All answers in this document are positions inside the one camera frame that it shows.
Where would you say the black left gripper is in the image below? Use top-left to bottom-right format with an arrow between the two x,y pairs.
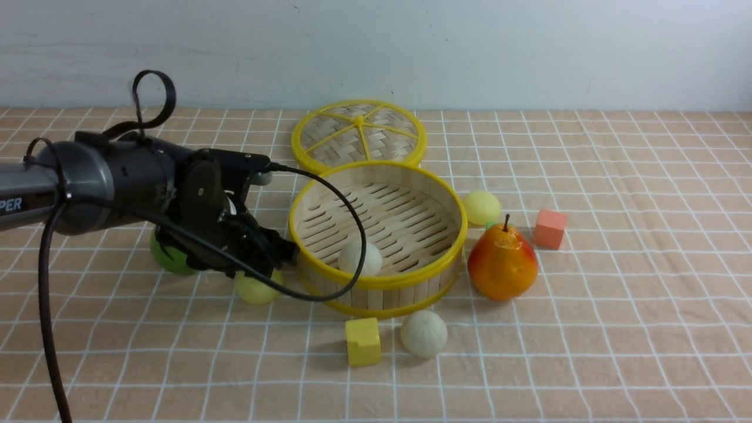
167,148 -> 274,277

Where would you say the yellow bun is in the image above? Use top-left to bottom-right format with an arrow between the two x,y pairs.
463,190 -> 502,227
234,273 -> 280,305

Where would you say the white bun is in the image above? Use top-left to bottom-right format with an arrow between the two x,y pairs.
399,310 -> 448,358
337,239 -> 383,276

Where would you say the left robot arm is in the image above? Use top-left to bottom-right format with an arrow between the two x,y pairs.
2,137 -> 296,277

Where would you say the bamboo steamer lid yellow rim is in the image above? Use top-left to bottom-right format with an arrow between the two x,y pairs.
291,99 -> 427,174

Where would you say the bamboo steamer tray yellow rim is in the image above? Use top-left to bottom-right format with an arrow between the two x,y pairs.
289,161 -> 468,319

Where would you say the green toy watermelon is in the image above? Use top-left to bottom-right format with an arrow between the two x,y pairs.
149,227 -> 197,275

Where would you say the yellow cube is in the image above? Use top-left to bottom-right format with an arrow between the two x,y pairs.
345,317 -> 381,367

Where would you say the orange red toy pear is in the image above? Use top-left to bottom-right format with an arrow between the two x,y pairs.
467,214 -> 538,302

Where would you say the salmon pink cube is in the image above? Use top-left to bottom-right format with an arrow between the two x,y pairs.
532,209 -> 568,250

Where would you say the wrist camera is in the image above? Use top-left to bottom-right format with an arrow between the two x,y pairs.
248,172 -> 273,186

